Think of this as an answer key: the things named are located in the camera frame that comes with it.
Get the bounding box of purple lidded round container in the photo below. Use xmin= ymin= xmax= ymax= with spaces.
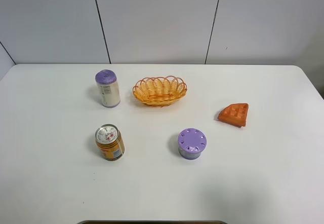
xmin=178 ymin=128 xmax=207 ymax=160

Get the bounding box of gold beverage can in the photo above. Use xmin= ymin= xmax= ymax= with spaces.
xmin=95 ymin=124 xmax=125 ymax=161

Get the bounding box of orange woven plastic basket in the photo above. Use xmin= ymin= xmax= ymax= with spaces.
xmin=132 ymin=76 xmax=187 ymax=107

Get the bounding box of purple roll with white label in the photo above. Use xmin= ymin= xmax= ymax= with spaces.
xmin=95 ymin=69 xmax=120 ymax=108

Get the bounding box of orange waffle piece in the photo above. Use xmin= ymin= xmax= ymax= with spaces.
xmin=217 ymin=103 xmax=249 ymax=128

